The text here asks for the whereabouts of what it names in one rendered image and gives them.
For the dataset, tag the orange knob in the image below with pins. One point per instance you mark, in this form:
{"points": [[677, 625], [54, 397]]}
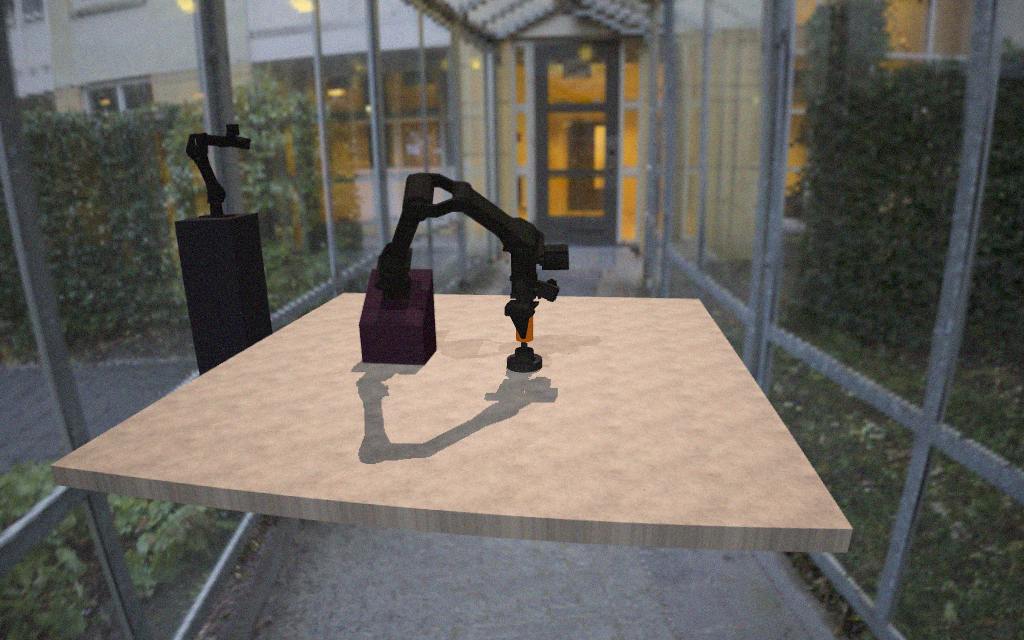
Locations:
{"points": [[529, 335]]}

